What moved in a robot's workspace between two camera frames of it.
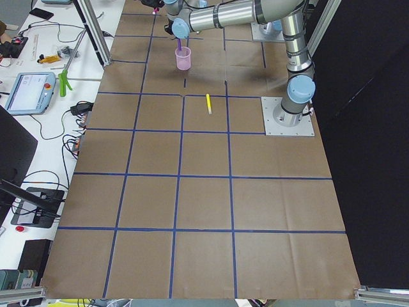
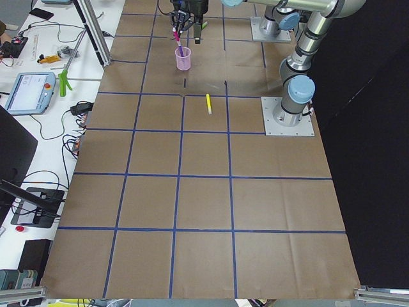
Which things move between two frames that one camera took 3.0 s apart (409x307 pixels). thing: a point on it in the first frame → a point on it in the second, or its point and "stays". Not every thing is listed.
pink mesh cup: (183, 58) stays
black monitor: (37, 207) stays
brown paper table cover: (177, 193) stays
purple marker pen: (179, 43) → (181, 51)
